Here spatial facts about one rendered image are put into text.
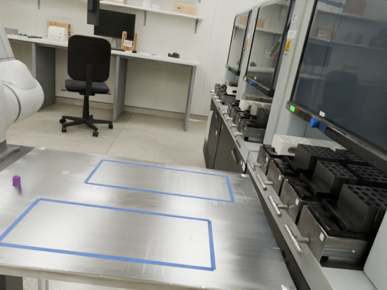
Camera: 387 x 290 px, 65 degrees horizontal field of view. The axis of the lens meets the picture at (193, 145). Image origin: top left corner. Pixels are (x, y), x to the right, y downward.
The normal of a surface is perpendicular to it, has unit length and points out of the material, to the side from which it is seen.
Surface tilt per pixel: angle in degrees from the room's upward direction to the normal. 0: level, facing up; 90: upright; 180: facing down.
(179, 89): 90
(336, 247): 90
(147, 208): 0
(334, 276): 0
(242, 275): 0
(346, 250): 90
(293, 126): 90
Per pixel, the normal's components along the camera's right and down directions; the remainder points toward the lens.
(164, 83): 0.04, 0.33
